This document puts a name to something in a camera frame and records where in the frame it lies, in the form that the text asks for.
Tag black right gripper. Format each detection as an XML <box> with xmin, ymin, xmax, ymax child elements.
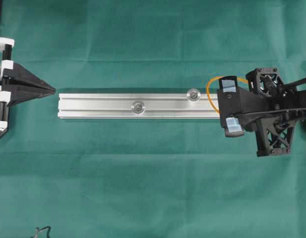
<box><xmin>245</xmin><ymin>66</ymin><xmax>306</xmax><ymax>158</ymax></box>

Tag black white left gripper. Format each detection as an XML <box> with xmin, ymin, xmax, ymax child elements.
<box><xmin>0</xmin><ymin>37</ymin><xmax>56</xmax><ymax>139</ymax></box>

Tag orange rubber band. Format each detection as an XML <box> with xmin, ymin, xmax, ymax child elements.
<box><xmin>205</xmin><ymin>76</ymin><xmax>248</xmax><ymax>114</ymax></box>

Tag silver pulley shaft far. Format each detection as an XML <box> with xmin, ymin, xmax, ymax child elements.
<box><xmin>186</xmin><ymin>88</ymin><xmax>200</xmax><ymax>102</ymax></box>

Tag silver pulley shaft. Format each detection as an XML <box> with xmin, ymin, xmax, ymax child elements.
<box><xmin>131</xmin><ymin>101</ymin><xmax>145</xmax><ymax>115</ymax></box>
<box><xmin>186</xmin><ymin>88</ymin><xmax>200</xmax><ymax>102</ymax></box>

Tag silver pulley shaft near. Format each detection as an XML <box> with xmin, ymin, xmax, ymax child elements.
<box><xmin>131</xmin><ymin>101</ymin><xmax>145</xmax><ymax>115</ymax></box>

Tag green table cloth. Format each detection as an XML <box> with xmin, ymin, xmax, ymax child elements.
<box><xmin>0</xmin><ymin>0</ymin><xmax>306</xmax><ymax>238</ymax></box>

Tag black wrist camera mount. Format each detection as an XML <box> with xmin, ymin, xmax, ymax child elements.
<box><xmin>217</xmin><ymin>76</ymin><xmax>268</xmax><ymax>137</ymax></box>

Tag aluminium extrusion rail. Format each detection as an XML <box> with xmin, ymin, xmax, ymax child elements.
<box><xmin>58</xmin><ymin>89</ymin><xmax>220</xmax><ymax>119</ymax></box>

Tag black cable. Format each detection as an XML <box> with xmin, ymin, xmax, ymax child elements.
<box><xmin>31</xmin><ymin>226</ymin><xmax>52</xmax><ymax>238</ymax></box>

